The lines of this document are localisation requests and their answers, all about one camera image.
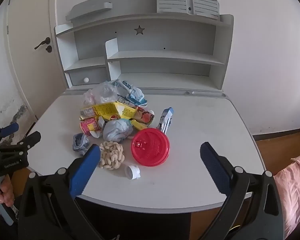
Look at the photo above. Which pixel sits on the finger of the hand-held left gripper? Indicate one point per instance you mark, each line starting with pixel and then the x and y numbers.
pixel 30 140
pixel 8 130

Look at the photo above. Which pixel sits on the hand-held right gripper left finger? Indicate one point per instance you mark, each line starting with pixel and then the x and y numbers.
pixel 85 170

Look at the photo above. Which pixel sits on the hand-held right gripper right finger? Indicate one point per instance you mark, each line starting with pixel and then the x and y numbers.
pixel 215 170

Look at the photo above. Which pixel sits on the small blue grey cloth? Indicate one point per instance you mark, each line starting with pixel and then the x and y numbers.
pixel 80 143

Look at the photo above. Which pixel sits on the white bottle cap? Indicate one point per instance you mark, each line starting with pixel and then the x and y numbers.
pixel 132 172

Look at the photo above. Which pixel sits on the red plastic lid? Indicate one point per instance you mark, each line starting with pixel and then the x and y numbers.
pixel 150 147

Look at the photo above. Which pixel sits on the blue white small packet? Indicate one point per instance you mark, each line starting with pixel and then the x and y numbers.
pixel 166 116

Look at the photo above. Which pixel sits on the person's left hand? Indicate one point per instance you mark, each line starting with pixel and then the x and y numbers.
pixel 3 192

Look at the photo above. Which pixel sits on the pink yellow carton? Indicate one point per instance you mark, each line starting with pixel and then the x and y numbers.
pixel 88 126

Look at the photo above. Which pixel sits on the yellow wrapper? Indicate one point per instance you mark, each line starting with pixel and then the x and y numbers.
pixel 107 108

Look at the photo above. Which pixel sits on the yellow plastic stick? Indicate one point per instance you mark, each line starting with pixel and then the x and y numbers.
pixel 139 125

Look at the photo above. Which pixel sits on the clear plastic bag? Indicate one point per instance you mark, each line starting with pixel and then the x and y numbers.
pixel 100 92

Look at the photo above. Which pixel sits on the pink cloth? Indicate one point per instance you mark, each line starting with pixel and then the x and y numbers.
pixel 293 185

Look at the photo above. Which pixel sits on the orange snack packet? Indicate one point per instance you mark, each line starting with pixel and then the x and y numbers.
pixel 145 116

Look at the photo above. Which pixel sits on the grey drawer with white knob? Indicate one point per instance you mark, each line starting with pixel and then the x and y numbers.
pixel 90 76

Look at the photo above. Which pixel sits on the white door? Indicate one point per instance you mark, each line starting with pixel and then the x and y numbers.
pixel 27 42

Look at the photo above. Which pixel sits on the black door keyhole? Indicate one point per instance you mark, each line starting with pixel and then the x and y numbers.
pixel 48 49

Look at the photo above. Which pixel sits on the blue white wrapper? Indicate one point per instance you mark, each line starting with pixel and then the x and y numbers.
pixel 135 93

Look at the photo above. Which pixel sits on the grey white shelf unit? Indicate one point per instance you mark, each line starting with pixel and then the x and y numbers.
pixel 145 40

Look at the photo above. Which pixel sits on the grey ribbed plastic panel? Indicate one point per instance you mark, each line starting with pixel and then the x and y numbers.
pixel 187 1

